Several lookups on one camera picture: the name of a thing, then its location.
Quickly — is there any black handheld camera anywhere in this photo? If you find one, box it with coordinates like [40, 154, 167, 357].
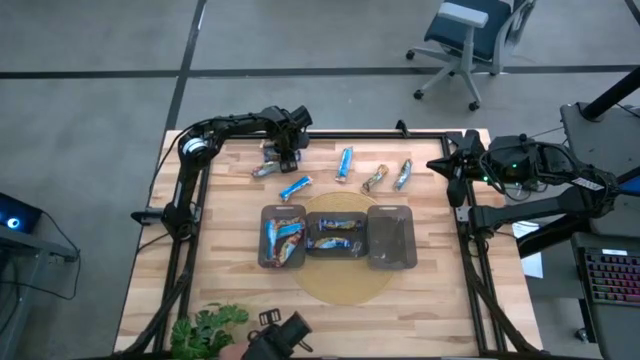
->
[247, 308, 315, 360]

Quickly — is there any backlit computer keyboard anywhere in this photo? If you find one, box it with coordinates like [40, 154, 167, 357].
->
[582, 247, 640, 307]

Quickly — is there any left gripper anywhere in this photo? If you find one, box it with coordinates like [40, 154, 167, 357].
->
[268, 103, 314, 174]

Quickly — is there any green blue granola bar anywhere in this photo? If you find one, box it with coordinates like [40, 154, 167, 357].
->
[392, 158, 414, 193]

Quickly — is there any grey desk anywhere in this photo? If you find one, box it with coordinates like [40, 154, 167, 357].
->
[559, 102, 640, 360]

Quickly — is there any light blue red-ended granola bar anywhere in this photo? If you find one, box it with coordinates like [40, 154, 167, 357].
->
[274, 218, 306, 240]

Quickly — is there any green leafy plant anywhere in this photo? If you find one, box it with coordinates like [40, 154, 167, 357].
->
[169, 302, 250, 360]

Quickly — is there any white paper sheet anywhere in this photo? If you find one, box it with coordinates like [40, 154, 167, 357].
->
[510, 222, 545, 280]

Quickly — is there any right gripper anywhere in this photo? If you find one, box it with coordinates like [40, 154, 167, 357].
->
[427, 130, 489, 208]

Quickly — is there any red-ended chewy granola bar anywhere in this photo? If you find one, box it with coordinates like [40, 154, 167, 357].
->
[276, 232, 304, 267]

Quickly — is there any tablet with blue screen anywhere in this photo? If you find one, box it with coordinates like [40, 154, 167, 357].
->
[615, 168, 640, 197]

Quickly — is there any green brown granola bar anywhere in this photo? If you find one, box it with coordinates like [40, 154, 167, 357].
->
[359, 163, 390, 196]

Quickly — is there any oatmeal raisin granola bar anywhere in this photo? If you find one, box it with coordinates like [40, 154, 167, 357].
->
[261, 141, 303, 164]
[305, 236, 354, 251]
[317, 218, 364, 233]

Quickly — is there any round woven yellow placemat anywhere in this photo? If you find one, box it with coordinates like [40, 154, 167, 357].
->
[289, 191, 396, 307]

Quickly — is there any black support pole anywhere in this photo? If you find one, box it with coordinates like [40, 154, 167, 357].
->
[582, 64, 640, 121]

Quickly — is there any translucent grey plastic bin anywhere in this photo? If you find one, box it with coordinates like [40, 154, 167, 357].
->
[305, 210, 370, 260]
[366, 204, 419, 272]
[257, 203, 308, 270]

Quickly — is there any black diagonal beam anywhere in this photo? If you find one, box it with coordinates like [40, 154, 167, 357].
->
[516, 214, 591, 260]

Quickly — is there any person's hand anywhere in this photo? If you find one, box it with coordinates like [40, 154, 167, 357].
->
[218, 342, 251, 360]

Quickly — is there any grey equipment cart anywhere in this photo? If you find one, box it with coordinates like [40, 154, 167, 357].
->
[0, 232, 81, 360]

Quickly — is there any black computer with blue light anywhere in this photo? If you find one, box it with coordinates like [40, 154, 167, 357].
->
[0, 191, 45, 237]

